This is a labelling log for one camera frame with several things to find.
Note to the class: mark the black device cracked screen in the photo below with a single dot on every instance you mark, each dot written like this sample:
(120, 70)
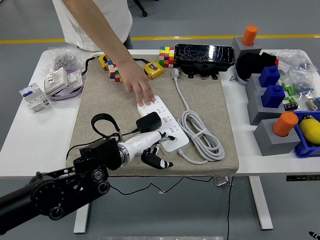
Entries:
(200, 53)

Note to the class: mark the person's hand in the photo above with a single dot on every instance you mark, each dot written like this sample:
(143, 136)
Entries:
(136, 80)

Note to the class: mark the white wall switch panel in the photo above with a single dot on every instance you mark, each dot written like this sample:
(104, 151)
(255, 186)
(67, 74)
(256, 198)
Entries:
(75, 78)

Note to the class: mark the yellow toy fruit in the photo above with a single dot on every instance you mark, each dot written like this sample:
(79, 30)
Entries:
(311, 130)

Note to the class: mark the person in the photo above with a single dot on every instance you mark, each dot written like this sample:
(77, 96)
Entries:
(113, 15)

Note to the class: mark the white blue circuit breaker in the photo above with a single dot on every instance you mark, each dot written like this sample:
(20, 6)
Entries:
(33, 97)

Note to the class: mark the person's forearm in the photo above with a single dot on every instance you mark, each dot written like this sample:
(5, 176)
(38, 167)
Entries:
(98, 27)

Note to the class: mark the small metal clip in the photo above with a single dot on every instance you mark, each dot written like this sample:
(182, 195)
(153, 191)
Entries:
(233, 78)

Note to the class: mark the blue block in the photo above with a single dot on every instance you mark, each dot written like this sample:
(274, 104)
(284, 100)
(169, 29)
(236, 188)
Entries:
(273, 96)
(269, 76)

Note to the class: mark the black plug adapter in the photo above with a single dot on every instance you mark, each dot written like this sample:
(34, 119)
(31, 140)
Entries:
(148, 122)

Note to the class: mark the clear bag of metal nuts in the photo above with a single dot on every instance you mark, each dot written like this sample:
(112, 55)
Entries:
(62, 60)

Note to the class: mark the clear bag of blue parts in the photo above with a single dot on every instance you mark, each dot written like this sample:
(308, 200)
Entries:
(303, 86)

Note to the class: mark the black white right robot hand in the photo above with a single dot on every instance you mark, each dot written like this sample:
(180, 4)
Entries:
(315, 236)

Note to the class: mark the silver bracket under table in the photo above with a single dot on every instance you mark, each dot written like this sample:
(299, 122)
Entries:
(221, 181)

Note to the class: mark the black office chair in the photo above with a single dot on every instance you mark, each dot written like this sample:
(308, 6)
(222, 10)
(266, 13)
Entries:
(144, 13)

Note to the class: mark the white table leg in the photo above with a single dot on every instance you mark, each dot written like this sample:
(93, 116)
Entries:
(81, 222)
(262, 207)

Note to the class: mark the yellow tape measure black face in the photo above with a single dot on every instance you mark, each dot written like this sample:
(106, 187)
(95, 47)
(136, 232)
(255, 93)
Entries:
(104, 60)

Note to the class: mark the white wall socket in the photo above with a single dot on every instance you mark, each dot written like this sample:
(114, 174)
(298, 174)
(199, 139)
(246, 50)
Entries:
(55, 81)

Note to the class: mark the black cap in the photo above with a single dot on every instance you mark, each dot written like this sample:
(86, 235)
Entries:
(250, 65)

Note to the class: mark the clear bag of tan parts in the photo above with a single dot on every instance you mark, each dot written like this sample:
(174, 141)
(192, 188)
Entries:
(314, 103)

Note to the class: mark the black table control panel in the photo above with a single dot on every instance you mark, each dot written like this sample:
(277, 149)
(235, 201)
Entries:
(302, 178)

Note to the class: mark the white power strip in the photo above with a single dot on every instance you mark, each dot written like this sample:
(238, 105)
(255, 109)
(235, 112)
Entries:
(180, 143)

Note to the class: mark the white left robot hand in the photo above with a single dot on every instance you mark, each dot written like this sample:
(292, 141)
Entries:
(145, 141)

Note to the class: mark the yellow tape measure grey face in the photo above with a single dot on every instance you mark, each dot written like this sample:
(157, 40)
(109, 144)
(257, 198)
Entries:
(154, 70)

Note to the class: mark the colourful puzzle cube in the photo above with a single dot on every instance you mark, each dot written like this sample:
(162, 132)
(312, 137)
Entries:
(167, 57)
(113, 75)

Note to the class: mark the clear plastic bag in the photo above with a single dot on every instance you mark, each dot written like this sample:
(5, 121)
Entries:
(295, 60)

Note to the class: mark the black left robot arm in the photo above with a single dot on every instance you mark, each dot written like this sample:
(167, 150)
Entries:
(62, 190)

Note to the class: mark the dark purple component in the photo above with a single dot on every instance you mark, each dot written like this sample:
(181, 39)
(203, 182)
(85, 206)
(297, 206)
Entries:
(290, 106)

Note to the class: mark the grey holder block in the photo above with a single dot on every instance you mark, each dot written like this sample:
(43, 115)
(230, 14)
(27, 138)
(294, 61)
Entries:
(237, 46)
(252, 85)
(257, 110)
(270, 142)

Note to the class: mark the green cylinder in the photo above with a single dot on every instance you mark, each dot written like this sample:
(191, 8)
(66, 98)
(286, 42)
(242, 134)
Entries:
(284, 86)
(293, 100)
(292, 90)

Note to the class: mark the orange cylinder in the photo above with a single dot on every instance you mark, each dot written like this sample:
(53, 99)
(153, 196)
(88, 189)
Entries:
(285, 123)
(250, 36)

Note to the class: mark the grey-brown mat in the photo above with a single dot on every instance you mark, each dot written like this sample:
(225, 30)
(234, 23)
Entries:
(100, 100)

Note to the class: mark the blue plastic bin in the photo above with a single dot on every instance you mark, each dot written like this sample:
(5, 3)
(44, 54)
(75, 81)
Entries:
(305, 151)

